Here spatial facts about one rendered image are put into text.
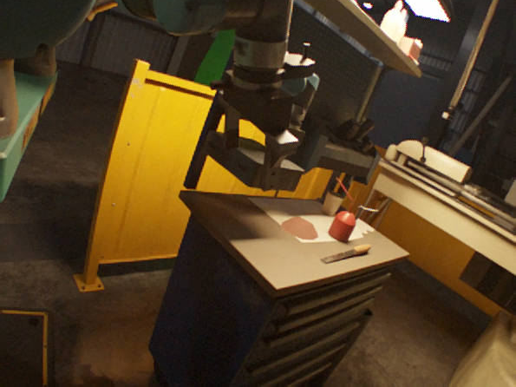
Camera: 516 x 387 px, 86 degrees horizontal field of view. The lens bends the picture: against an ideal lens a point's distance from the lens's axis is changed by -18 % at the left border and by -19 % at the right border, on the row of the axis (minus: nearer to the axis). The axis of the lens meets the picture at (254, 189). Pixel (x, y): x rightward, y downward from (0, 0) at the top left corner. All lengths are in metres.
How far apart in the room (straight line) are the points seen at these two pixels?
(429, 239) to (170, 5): 4.09
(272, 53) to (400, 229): 4.00
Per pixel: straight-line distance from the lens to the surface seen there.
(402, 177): 2.07
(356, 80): 1.54
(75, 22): 0.26
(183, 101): 1.74
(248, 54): 0.46
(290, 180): 0.97
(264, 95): 0.46
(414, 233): 4.31
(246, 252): 0.88
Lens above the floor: 1.36
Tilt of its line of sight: 17 degrees down
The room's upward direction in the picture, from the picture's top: 22 degrees clockwise
